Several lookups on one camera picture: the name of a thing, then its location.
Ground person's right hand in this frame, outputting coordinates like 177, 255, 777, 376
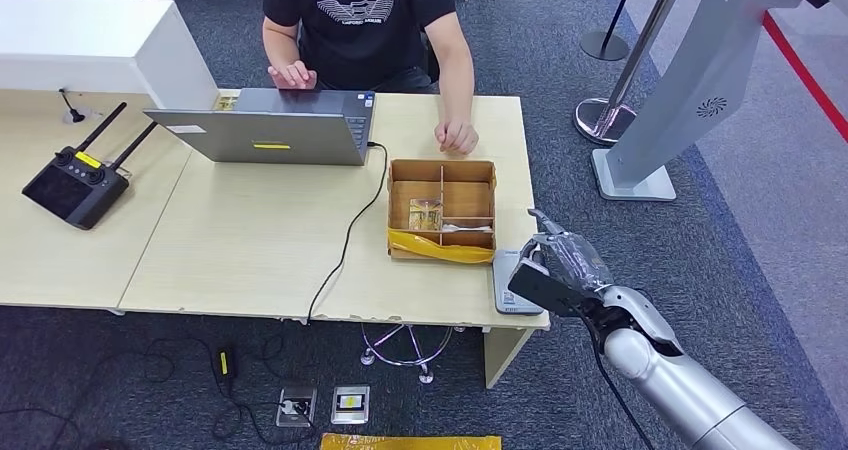
268, 60, 318, 92

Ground person's left hand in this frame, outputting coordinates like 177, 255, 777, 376
433, 118, 480, 157

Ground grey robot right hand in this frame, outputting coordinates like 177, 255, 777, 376
518, 208, 614, 296

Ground hotel room key card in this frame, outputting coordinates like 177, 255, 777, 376
407, 197, 444, 232

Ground grey card reader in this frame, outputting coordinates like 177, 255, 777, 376
491, 248, 546, 317

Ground person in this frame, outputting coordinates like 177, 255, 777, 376
261, 0, 480, 157

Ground wooden divided box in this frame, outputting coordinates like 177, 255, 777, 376
387, 158, 498, 264

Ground grey laptop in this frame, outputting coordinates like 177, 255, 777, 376
143, 87, 377, 167

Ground wooden desk leg panel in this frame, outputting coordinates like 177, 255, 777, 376
483, 327, 535, 390

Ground chrome stool base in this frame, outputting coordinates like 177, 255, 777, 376
359, 322, 467, 385

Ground grey kiosk stand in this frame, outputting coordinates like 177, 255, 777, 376
590, 0, 848, 202

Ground white counter block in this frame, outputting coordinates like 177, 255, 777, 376
0, 0, 220, 110

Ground yellow wrapped box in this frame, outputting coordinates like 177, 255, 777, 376
319, 433, 503, 450

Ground black remote controller with antennas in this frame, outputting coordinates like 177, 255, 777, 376
21, 101, 159, 231

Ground closed silver floor socket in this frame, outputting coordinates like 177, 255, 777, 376
330, 385, 372, 426

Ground black power adapter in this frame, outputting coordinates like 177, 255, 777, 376
215, 346, 238, 382

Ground floor socket with plug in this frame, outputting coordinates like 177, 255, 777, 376
276, 385, 318, 428

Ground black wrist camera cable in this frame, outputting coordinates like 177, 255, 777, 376
581, 314, 657, 450

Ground chrome stanchion post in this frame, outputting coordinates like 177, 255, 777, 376
573, 0, 694, 147

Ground black laptop power cable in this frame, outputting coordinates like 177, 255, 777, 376
305, 140, 389, 326

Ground black stanchion post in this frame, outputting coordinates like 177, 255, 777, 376
579, 0, 643, 63

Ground desk grommet with black cable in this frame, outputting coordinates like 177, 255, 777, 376
58, 87, 87, 125

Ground black floor power cable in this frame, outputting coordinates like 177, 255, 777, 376
0, 334, 313, 450

